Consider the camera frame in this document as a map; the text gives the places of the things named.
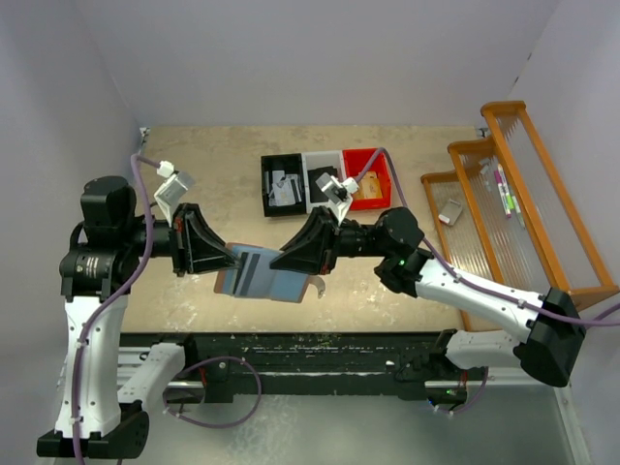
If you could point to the orange wooden tiered rack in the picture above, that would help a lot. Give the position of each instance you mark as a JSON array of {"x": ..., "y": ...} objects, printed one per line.
[{"x": 554, "y": 250}]

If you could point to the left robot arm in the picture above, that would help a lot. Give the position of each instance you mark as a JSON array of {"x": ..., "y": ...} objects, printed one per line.
[{"x": 108, "y": 250}]

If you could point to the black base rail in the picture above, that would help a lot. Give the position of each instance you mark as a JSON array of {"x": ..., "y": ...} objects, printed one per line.
[{"x": 220, "y": 366}]

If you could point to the grey cards in black bin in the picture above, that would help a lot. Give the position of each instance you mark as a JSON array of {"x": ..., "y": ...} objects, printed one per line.
[{"x": 283, "y": 189}]

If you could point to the small grey red box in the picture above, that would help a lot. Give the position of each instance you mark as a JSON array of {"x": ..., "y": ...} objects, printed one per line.
[{"x": 450, "y": 212}]

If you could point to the black stripe credit card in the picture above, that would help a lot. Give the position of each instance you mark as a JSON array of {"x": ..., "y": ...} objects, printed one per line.
[{"x": 251, "y": 280}]

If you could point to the aluminium frame rail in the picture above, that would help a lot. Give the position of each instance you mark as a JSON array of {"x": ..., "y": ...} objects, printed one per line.
[{"x": 128, "y": 365}]

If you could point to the white plastic bin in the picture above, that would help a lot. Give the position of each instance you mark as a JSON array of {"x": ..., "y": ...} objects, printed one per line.
[{"x": 317, "y": 159}]

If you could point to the black wallet in bin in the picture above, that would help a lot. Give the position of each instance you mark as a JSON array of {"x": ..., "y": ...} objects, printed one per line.
[{"x": 315, "y": 193}]

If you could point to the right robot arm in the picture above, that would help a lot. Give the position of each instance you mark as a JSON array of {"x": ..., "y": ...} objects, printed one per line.
[{"x": 546, "y": 329}]

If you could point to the orange cards in red bin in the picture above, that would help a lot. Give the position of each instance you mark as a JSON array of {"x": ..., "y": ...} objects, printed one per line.
[{"x": 369, "y": 188}]

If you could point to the purple marker pen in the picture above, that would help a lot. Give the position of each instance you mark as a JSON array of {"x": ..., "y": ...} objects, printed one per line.
[{"x": 502, "y": 193}]

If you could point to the black plastic bin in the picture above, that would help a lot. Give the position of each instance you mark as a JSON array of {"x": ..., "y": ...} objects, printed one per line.
[{"x": 290, "y": 163}]

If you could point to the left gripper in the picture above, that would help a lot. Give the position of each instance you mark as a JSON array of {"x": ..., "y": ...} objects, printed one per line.
[{"x": 196, "y": 247}]

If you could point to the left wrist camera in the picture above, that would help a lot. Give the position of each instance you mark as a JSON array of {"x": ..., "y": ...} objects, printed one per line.
[{"x": 175, "y": 185}]

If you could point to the green marker pen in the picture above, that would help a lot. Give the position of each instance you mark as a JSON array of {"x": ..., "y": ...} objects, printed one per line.
[{"x": 516, "y": 208}]

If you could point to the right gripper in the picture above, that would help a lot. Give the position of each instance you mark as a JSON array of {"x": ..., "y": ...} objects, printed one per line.
[{"x": 314, "y": 248}]

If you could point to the pink leather card holder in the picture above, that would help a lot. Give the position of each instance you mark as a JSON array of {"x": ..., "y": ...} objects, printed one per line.
[{"x": 280, "y": 285}]

